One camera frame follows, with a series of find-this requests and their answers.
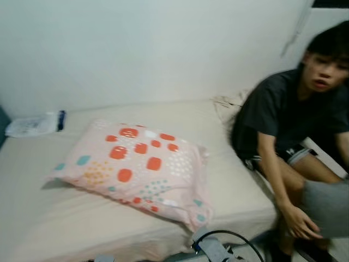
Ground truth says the grey fabric object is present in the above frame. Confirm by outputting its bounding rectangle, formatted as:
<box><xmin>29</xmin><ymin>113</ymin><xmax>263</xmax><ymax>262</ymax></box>
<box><xmin>302</xmin><ymin>179</ymin><xmax>349</xmax><ymax>239</ymax></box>

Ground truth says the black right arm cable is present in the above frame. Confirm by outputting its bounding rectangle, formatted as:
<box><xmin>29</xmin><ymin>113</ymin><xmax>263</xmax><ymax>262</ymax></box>
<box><xmin>197</xmin><ymin>229</ymin><xmax>266</xmax><ymax>262</ymax></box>

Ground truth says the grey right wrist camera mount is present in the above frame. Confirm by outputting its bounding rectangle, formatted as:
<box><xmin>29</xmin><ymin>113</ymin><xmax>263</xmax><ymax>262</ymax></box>
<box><xmin>190</xmin><ymin>228</ymin><xmax>239</xmax><ymax>262</ymax></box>

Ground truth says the white wall conduit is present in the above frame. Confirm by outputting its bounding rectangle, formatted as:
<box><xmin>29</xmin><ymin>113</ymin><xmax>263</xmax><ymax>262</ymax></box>
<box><xmin>280</xmin><ymin>0</ymin><xmax>316</xmax><ymax>58</ymax></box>

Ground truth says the pink spotted pillow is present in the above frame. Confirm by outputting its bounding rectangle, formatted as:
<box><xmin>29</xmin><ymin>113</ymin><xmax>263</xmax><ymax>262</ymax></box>
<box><xmin>46</xmin><ymin>118</ymin><xmax>214</xmax><ymax>233</ymax></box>

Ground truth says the white sheeted mattress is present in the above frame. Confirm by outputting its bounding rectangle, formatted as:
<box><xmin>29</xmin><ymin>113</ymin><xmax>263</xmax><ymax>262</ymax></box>
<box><xmin>0</xmin><ymin>98</ymin><xmax>280</xmax><ymax>262</ymax></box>

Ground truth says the person in dark shirt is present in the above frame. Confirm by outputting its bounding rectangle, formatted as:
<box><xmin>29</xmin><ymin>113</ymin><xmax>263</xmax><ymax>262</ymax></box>
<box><xmin>230</xmin><ymin>20</ymin><xmax>349</xmax><ymax>262</ymax></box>

